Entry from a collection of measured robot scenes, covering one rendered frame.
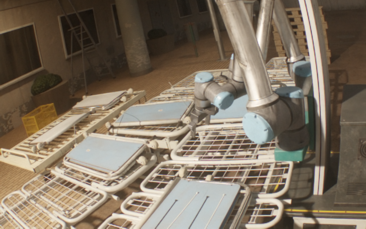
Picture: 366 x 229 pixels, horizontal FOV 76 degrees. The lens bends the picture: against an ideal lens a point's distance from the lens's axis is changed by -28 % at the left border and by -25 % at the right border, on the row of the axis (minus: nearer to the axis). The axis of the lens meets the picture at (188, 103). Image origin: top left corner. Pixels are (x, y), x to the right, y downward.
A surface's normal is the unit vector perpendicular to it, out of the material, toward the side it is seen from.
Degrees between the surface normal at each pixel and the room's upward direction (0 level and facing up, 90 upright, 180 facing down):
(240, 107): 90
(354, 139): 90
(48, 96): 101
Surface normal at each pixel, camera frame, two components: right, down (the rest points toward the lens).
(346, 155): -0.52, 0.37
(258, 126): -0.78, 0.42
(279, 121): 0.50, -0.02
